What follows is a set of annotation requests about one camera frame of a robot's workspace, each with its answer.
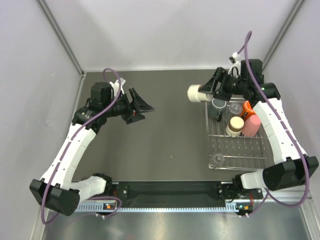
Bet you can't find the pink plastic cup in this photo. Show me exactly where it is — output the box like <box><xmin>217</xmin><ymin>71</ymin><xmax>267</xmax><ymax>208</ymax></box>
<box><xmin>241</xmin><ymin>114</ymin><xmax>261</xmax><ymax>137</ymax></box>

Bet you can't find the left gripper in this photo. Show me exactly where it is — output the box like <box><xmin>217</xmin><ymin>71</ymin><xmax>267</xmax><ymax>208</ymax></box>
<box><xmin>103</xmin><ymin>86</ymin><xmax>154</xmax><ymax>124</ymax></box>

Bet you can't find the steel cup back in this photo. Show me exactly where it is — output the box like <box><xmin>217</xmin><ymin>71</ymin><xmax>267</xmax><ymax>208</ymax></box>
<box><xmin>187</xmin><ymin>84</ymin><xmax>213</xmax><ymax>103</ymax></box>

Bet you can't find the wire dish rack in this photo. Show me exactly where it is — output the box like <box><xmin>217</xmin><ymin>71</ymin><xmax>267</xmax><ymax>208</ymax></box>
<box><xmin>204</xmin><ymin>94</ymin><xmax>277</xmax><ymax>172</ymax></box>

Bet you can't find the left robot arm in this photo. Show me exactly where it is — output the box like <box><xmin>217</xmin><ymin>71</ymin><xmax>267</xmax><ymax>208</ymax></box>
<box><xmin>29</xmin><ymin>82</ymin><xmax>155</xmax><ymax>216</ymax></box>

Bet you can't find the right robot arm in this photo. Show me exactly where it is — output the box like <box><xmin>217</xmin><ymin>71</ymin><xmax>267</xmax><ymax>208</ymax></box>
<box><xmin>198</xmin><ymin>59</ymin><xmax>319</xmax><ymax>199</ymax></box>

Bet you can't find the slotted cable duct rail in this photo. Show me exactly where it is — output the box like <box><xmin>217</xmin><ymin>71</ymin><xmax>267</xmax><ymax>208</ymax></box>
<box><xmin>75</xmin><ymin>200</ymin><xmax>253</xmax><ymax>213</ymax></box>

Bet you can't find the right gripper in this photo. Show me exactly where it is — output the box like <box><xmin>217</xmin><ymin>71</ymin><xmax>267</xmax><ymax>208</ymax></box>
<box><xmin>200</xmin><ymin>67</ymin><xmax>248</xmax><ymax>102</ymax></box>

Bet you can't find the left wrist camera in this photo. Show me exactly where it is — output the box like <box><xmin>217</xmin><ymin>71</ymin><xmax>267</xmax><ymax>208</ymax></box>
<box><xmin>109</xmin><ymin>77</ymin><xmax>126</xmax><ymax>97</ymax></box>

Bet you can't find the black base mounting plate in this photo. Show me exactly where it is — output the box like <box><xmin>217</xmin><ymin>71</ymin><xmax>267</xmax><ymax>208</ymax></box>
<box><xmin>97</xmin><ymin>181</ymin><xmax>251</xmax><ymax>207</ymax></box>

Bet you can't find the large clear plastic tumbler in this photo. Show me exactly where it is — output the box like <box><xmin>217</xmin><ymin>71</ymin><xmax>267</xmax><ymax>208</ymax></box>
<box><xmin>223</xmin><ymin>102</ymin><xmax>243</xmax><ymax>122</ymax></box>

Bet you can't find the small clear plastic cup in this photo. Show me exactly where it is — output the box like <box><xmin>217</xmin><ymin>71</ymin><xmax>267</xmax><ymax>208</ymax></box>
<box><xmin>209</xmin><ymin>153</ymin><xmax>225</xmax><ymax>168</ymax></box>

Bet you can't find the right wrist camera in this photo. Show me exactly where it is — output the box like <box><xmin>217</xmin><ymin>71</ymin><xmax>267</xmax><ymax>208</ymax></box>
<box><xmin>228</xmin><ymin>52</ymin><xmax>241</xmax><ymax>78</ymax></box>

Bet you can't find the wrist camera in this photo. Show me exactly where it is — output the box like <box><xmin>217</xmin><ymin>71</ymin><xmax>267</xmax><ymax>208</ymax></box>
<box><xmin>228</xmin><ymin>52</ymin><xmax>241</xmax><ymax>78</ymax></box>
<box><xmin>109</xmin><ymin>77</ymin><xmax>126</xmax><ymax>97</ymax></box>

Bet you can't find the dark green mug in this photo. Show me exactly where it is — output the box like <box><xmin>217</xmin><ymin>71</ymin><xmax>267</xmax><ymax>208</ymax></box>
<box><xmin>207</xmin><ymin>98</ymin><xmax>227</xmax><ymax>122</ymax></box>

